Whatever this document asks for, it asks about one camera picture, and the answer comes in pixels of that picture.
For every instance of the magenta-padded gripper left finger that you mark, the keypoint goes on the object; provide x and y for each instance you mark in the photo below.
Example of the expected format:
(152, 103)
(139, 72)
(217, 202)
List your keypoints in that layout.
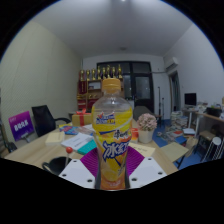
(87, 163)

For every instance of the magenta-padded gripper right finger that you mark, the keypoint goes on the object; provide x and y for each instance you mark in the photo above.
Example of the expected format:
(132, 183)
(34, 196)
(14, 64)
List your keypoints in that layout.
(136, 162)

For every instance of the yellow-labelled drink bottle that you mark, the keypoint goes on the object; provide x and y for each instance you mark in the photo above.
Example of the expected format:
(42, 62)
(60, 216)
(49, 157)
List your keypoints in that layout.
(111, 133)

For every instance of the pale yellow notepad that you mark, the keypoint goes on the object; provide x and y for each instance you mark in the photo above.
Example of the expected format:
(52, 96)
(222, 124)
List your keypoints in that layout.
(143, 150)

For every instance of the teal book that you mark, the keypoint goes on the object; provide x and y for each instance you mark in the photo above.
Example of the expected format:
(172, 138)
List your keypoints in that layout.
(87, 147)

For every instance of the red-tipped white stirrer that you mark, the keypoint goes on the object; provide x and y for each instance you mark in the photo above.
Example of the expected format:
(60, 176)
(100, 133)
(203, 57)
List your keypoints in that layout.
(69, 150)

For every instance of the white paper booklet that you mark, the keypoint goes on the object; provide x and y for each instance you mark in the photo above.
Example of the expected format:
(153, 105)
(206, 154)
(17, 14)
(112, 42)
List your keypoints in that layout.
(76, 140)

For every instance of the pink flowers in white pot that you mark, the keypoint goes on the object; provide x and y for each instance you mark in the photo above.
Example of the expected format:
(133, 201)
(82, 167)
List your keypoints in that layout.
(146, 128)

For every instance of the colourful book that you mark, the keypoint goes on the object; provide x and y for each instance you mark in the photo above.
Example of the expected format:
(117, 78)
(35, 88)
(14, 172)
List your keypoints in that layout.
(68, 129)

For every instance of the small wooden folding table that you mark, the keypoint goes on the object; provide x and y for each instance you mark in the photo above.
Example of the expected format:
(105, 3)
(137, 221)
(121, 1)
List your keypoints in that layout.
(174, 150)

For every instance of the thick yellow pad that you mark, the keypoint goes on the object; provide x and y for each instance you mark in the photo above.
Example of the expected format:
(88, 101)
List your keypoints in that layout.
(55, 138)

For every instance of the yellow gift box red ribbon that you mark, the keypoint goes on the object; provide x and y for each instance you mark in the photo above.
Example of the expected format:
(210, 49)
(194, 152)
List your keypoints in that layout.
(81, 119)

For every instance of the black office chair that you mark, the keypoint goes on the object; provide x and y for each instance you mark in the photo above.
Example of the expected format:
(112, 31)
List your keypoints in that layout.
(43, 120)

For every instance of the black tripod stand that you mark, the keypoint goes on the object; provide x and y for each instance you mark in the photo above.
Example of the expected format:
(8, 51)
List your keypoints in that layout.
(160, 101)

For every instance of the wooden shelf unit with trophies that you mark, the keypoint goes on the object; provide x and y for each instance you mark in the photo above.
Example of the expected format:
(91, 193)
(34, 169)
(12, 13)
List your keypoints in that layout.
(93, 91)

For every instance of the black-framed glass door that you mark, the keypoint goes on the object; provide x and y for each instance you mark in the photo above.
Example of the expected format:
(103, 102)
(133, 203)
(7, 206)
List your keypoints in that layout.
(141, 86)

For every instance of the purple sign board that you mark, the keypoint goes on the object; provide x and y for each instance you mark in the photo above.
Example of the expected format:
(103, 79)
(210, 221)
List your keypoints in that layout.
(20, 126)

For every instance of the white round stool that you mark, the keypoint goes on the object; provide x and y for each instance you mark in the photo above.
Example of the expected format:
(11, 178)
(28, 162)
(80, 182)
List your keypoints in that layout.
(215, 141)

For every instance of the black computer monitor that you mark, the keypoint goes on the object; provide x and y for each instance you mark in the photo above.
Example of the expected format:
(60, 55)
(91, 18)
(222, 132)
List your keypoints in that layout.
(190, 99)

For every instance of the long wooden side desk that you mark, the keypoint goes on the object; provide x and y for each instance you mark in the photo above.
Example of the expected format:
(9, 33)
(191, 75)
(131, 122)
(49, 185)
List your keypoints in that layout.
(208, 117)

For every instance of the white wall air conditioner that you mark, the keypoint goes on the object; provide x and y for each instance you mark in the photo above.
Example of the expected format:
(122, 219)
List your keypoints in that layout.
(171, 63)

